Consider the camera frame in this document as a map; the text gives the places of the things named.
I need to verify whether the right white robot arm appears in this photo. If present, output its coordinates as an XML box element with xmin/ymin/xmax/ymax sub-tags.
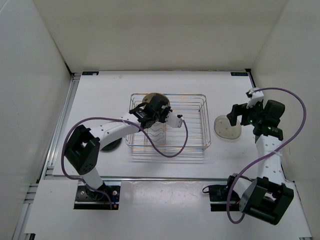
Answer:
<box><xmin>224</xmin><ymin>100</ymin><xmax>294</xmax><ymax>225</ymax></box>

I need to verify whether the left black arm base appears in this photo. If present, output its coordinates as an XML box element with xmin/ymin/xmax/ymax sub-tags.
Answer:
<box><xmin>73</xmin><ymin>182</ymin><xmax>121</xmax><ymax>211</ymax></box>

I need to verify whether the chrome wire dish rack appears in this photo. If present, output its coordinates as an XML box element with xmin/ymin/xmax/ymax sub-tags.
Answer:
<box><xmin>124</xmin><ymin>92</ymin><xmax>212</xmax><ymax>152</ymax></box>

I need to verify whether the black glossy plate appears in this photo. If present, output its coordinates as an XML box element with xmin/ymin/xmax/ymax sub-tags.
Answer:
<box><xmin>101</xmin><ymin>138</ymin><xmax>122</xmax><ymax>153</ymax></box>

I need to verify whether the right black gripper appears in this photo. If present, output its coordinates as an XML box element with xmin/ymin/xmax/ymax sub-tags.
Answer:
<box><xmin>226</xmin><ymin>100</ymin><xmax>264</xmax><ymax>126</ymax></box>

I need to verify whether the cream ceramic plate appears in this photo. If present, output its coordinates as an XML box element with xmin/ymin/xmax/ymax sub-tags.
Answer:
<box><xmin>142</xmin><ymin>92</ymin><xmax>171</xmax><ymax>112</ymax></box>

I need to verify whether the clear glass plate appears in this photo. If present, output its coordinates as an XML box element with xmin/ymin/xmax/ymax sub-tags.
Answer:
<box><xmin>213</xmin><ymin>115</ymin><xmax>242</xmax><ymax>142</ymax></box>

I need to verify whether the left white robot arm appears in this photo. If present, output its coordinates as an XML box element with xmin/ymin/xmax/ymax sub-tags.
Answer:
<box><xmin>63</xmin><ymin>93</ymin><xmax>172</xmax><ymax>200</ymax></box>

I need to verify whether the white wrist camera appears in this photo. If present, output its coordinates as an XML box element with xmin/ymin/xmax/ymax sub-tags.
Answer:
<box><xmin>165</xmin><ymin>110</ymin><xmax>183</xmax><ymax>128</ymax></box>
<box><xmin>246</xmin><ymin>87</ymin><xmax>264</xmax><ymax>109</ymax></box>

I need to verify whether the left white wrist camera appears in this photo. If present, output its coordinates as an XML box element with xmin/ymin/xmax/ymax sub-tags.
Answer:
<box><xmin>165</xmin><ymin>110</ymin><xmax>183</xmax><ymax>128</ymax></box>

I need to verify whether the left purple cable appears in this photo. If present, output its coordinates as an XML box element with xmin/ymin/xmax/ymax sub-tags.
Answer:
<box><xmin>61</xmin><ymin>115</ymin><xmax>189</xmax><ymax>210</ymax></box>

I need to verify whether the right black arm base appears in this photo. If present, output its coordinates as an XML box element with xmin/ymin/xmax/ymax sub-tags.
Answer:
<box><xmin>202</xmin><ymin>184</ymin><xmax>241</xmax><ymax>212</ymax></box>

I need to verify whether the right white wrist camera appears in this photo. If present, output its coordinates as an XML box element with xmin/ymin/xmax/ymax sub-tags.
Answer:
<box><xmin>246</xmin><ymin>87</ymin><xmax>264</xmax><ymax>109</ymax></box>

